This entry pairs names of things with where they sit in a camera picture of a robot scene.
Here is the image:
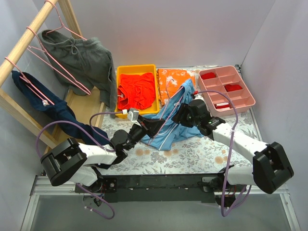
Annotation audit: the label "light blue shorts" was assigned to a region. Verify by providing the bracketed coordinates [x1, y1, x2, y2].
[141, 79, 202, 151]

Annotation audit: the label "orange bleached denim shorts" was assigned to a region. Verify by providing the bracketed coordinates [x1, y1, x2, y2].
[156, 68, 195, 106]

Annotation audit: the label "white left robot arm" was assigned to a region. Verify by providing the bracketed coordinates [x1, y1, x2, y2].
[39, 115, 166, 193]

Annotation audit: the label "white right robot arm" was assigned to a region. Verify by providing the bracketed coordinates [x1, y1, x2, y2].
[172, 99, 294, 194]

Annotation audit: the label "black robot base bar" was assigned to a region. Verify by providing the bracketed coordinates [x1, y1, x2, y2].
[85, 173, 223, 203]

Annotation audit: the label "bright orange shorts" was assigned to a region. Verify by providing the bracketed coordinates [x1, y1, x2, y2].
[117, 73, 156, 110]

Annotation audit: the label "grey sweat shorts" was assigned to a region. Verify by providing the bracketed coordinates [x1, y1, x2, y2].
[38, 30, 117, 111]

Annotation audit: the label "navy blue shorts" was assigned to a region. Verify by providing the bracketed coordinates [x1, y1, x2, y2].
[12, 70, 109, 145]

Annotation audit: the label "red white item in organizer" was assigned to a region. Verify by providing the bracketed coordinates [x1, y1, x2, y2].
[215, 102, 230, 110]

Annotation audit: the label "floral table mat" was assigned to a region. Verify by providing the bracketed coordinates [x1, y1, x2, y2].
[60, 67, 269, 175]

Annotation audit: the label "red cloth in organizer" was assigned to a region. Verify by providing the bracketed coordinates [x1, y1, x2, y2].
[201, 72, 217, 80]
[224, 84, 243, 92]

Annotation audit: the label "pink compartment organizer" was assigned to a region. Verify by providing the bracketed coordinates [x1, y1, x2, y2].
[198, 65, 256, 117]

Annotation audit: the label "yellow plastic tray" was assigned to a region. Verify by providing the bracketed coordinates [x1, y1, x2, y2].
[115, 64, 160, 115]

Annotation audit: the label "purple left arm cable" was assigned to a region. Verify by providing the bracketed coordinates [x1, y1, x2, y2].
[35, 109, 128, 220]

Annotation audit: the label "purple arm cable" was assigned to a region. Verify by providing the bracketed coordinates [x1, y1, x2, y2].
[35, 109, 128, 220]
[196, 90, 252, 217]

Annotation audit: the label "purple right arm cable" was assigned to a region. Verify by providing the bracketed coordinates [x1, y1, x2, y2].
[196, 90, 252, 217]

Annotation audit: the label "pink wire hanger with navy shorts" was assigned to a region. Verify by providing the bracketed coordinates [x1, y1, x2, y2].
[4, 57, 54, 105]

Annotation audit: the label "pink wire hanger with grey shorts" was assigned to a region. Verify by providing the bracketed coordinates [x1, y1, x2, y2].
[44, 0, 89, 41]

